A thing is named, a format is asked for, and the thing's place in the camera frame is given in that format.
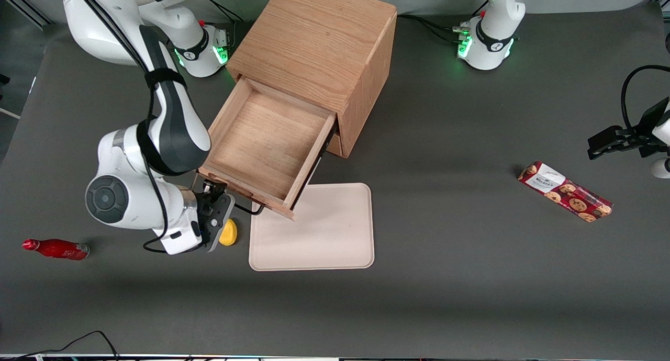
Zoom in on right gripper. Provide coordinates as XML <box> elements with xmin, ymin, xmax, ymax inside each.
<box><xmin>160</xmin><ymin>179</ymin><xmax>235</xmax><ymax>256</ymax></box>

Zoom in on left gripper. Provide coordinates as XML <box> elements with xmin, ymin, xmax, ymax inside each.
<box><xmin>587</xmin><ymin>97</ymin><xmax>670</xmax><ymax>160</ymax></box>

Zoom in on wooden drawer with black handle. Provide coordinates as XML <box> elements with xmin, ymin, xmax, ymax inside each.
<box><xmin>326</xmin><ymin>132</ymin><xmax>344</xmax><ymax>159</ymax></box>
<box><xmin>191</xmin><ymin>77</ymin><xmax>337</xmax><ymax>221</ymax></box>

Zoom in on oak wooden drawer cabinet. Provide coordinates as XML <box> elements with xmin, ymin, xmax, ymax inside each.
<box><xmin>226</xmin><ymin>0</ymin><xmax>398</xmax><ymax>159</ymax></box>

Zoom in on yellow lemon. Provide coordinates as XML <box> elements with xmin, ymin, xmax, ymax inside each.
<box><xmin>219</xmin><ymin>218</ymin><xmax>239</xmax><ymax>246</ymax></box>

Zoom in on red tartan cookie box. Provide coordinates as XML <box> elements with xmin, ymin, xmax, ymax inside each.
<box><xmin>517</xmin><ymin>161</ymin><xmax>613</xmax><ymax>223</ymax></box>

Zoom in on beige rectangular tray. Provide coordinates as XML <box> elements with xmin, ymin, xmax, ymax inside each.
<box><xmin>248</xmin><ymin>183</ymin><xmax>375</xmax><ymax>272</ymax></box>

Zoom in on red bottle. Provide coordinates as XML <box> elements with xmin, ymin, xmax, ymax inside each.
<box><xmin>22</xmin><ymin>239</ymin><xmax>91</xmax><ymax>261</ymax></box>

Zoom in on black looped wrist cable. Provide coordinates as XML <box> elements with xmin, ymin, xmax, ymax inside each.
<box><xmin>620</xmin><ymin>64</ymin><xmax>670</xmax><ymax>138</ymax></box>

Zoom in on black cable along right arm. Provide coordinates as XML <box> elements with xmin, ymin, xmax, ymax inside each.
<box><xmin>65</xmin><ymin>0</ymin><xmax>171</xmax><ymax>255</ymax></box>

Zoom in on black right arm base cable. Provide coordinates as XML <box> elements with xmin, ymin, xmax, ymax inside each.
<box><xmin>199</xmin><ymin>0</ymin><xmax>247</xmax><ymax>24</ymax></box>

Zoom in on thin black floor cable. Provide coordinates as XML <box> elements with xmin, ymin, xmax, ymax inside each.
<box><xmin>0</xmin><ymin>330</ymin><xmax>121</xmax><ymax>361</ymax></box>

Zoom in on black left arm base cables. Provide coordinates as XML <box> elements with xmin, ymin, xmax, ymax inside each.
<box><xmin>396</xmin><ymin>13</ymin><xmax>464</xmax><ymax>43</ymax></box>

